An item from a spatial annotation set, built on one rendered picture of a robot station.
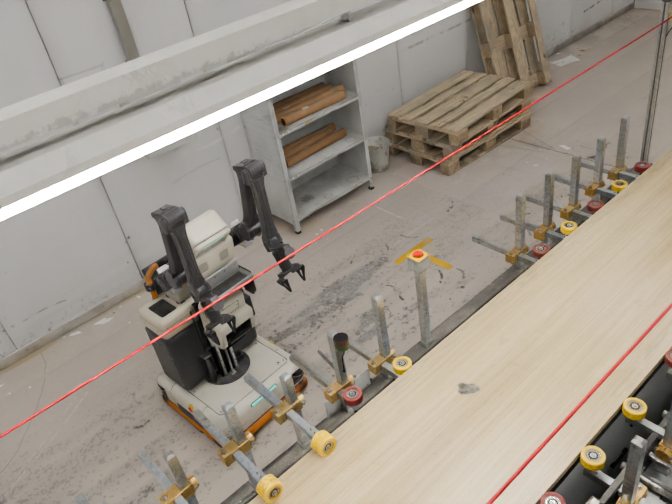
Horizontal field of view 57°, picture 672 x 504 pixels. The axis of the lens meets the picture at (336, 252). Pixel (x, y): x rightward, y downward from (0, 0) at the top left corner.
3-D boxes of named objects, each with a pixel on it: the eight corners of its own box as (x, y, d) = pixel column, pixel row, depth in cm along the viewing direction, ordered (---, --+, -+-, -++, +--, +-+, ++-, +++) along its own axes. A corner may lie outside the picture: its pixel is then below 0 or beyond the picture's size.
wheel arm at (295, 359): (289, 362, 282) (287, 355, 280) (295, 358, 284) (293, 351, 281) (355, 412, 253) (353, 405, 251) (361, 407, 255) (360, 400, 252)
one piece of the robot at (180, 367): (169, 389, 372) (120, 279, 325) (238, 336, 402) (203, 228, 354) (202, 415, 351) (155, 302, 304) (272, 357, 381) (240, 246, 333)
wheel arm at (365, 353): (337, 341, 294) (336, 335, 291) (342, 338, 295) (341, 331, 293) (405, 387, 265) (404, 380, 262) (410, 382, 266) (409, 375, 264)
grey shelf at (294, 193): (266, 218, 549) (221, 42, 461) (341, 175, 592) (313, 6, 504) (298, 234, 519) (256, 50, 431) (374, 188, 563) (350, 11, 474)
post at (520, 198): (514, 271, 333) (515, 194, 306) (518, 268, 335) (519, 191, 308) (520, 274, 331) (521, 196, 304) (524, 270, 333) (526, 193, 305)
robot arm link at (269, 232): (257, 158, 275) (238, 169, 270) (266, 161, 272) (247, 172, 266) (277, 238, 300) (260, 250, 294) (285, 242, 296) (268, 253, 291)
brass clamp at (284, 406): (272, 418, 245) (269, 409, 242) (298, 397, 251) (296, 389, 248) (281, 426, 240) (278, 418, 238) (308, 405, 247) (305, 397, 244)
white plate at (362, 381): (327, 418, 268) (323, 402, 263) (370, 383, 281) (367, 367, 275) (328, 418, 268) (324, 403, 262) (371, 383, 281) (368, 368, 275)
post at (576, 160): (566, 230, 358) (572, 156, 331) (570, 228, 360) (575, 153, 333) (572, 232, 356) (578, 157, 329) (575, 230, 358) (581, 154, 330)
